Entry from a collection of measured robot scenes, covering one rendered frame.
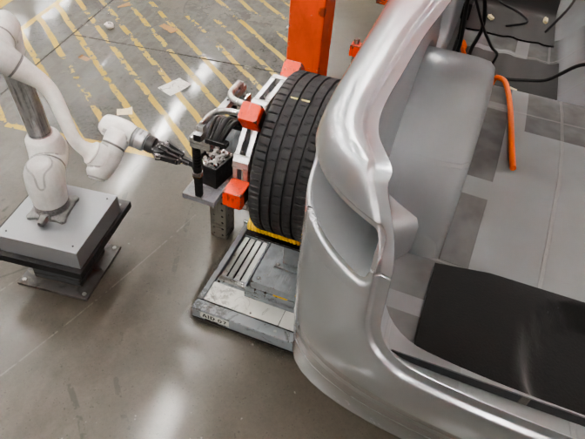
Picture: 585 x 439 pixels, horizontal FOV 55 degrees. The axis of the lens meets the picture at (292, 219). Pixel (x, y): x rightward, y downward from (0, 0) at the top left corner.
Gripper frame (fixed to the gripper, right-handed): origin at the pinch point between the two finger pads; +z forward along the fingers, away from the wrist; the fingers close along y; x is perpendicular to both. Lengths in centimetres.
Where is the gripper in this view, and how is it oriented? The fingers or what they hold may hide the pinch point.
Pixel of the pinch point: (189, 162)
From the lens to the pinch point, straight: 246.7
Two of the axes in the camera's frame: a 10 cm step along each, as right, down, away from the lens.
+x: -3.2, 6.3, 7.1
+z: 9.1, 4.2, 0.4
